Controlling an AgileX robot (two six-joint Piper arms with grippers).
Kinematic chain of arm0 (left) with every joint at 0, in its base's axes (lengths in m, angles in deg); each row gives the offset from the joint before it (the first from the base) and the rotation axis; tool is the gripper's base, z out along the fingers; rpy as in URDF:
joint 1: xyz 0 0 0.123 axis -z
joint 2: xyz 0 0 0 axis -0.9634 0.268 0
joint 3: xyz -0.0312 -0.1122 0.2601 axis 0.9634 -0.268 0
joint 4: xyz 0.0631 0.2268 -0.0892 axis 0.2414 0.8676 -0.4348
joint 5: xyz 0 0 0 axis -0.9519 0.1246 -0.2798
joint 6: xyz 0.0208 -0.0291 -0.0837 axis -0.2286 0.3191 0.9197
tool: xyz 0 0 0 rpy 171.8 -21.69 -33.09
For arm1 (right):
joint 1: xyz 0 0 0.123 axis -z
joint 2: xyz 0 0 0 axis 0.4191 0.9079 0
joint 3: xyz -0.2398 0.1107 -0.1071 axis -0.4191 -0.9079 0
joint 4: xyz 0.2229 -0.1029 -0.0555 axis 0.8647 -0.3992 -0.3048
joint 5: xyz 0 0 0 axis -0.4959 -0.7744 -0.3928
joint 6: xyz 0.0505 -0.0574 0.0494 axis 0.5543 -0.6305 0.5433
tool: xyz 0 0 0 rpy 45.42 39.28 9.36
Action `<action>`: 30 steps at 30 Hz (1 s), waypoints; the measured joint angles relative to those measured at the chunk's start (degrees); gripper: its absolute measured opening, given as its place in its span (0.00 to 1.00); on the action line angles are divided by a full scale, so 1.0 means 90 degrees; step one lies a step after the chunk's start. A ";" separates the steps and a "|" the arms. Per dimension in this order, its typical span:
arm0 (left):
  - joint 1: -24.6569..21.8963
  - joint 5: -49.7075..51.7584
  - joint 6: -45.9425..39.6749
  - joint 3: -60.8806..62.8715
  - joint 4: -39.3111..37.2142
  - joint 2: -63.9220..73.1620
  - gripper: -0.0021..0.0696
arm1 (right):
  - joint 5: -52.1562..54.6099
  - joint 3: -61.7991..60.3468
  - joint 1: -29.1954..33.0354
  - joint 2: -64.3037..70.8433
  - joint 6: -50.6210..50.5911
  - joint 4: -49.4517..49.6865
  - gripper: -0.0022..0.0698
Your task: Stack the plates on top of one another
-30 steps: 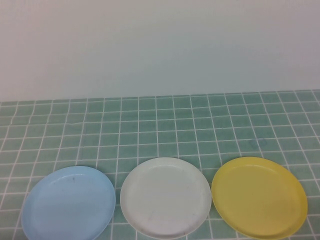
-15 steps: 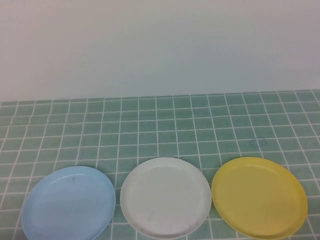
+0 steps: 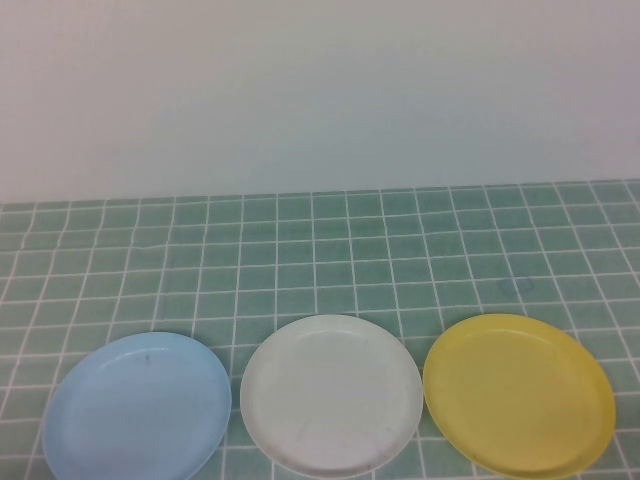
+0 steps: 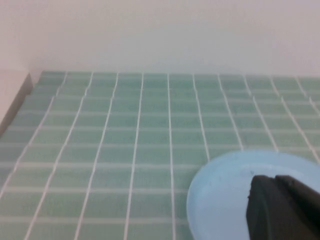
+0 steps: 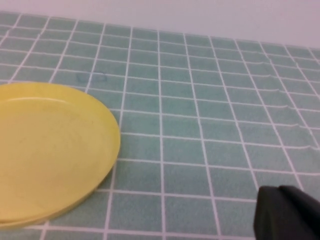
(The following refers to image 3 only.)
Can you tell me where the light blue plastic plate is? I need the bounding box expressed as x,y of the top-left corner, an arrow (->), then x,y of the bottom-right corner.
42,331 -> 234,480

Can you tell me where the yellow plastic plate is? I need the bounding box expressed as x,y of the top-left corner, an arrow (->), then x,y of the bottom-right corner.
422,313 -> 617,477

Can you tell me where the green checked tablecloth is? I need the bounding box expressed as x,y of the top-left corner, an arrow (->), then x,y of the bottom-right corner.
0,179 -> 640,480

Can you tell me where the white plastic plate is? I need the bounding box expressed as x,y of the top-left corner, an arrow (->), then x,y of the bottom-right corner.
239,313 -> 425,475

